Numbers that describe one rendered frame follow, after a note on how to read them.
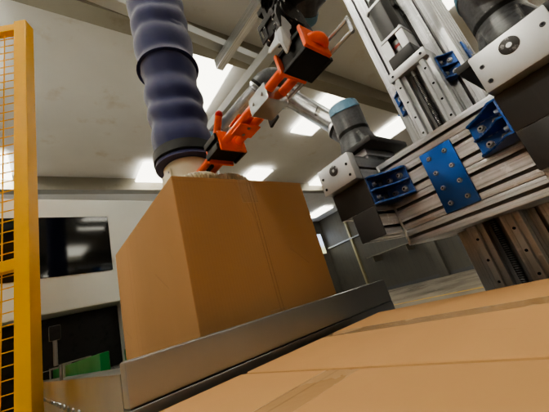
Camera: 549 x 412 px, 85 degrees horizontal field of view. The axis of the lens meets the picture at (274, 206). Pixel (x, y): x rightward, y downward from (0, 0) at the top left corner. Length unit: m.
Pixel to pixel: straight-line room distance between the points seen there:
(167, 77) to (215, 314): 0.87
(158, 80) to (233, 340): 0.94
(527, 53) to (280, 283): 0.68
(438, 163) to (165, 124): 0.85
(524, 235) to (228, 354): 0.79
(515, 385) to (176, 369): 0.41
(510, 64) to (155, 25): 1.13
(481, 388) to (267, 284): 0.53
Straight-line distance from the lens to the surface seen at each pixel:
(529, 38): 0.80
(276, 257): 0.75
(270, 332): 0.61
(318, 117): 1.36
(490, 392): 0.24
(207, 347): 0.54
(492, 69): 0.80
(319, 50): 0.65
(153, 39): 1.35
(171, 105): 1.13
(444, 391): 0.25
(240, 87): 3.84
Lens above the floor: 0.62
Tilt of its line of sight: 18 degrees up
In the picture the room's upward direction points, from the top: 17 degrees counter-clockwise
